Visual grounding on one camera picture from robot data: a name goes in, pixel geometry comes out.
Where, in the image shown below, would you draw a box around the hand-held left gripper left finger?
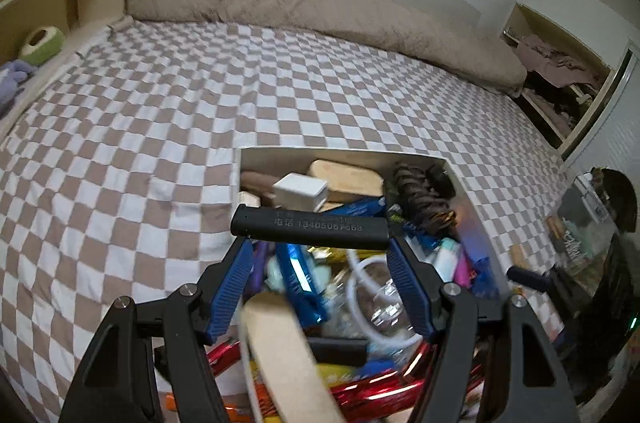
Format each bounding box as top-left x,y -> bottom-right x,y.
59,235 -> 255,423

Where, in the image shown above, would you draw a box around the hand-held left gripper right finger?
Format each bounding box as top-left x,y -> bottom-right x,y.
387,235 -> 581,423

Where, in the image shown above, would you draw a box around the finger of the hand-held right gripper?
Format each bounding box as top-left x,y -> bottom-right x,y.
506,265 -> 553,291

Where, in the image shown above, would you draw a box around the black lighter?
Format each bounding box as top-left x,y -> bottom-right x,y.
230,204 -> 392,250

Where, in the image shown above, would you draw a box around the white cube adapter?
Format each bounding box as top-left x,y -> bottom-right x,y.
272,173 -> 328,210

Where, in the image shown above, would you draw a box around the white box of items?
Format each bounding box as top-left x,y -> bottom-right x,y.
235,146 -> 516,423

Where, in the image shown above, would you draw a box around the clear plastic bin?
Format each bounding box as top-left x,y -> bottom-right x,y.
552,173 -> 623,284

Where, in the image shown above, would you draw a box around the brown hair claw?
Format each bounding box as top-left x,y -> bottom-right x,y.
392,162 -> 458,234

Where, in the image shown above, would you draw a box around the blue shiny packet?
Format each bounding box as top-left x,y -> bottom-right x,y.
327,197 -> 387,218

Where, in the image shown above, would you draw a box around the brown tube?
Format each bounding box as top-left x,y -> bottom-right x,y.
241,170 -> 281,194

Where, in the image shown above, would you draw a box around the wooden board piece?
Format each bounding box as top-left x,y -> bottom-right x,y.
307,160 -> 385,204

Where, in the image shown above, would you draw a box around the checkered bed sheet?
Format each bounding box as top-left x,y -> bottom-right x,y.
0,20 -> 576,423

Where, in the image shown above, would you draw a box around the pink clothes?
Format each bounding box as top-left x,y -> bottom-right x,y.
515,34 -> 608,89

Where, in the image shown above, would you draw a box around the open closet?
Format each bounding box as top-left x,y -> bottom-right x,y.
500,2 -> 640,159

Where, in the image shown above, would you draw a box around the purple plush toy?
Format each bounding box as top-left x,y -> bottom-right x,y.
0,59 -> 38,114

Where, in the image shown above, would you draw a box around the green avocado plush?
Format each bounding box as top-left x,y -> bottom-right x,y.
19,26 -> 66,66

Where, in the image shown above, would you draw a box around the white cable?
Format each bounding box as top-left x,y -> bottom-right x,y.
346,253 -> 423,346

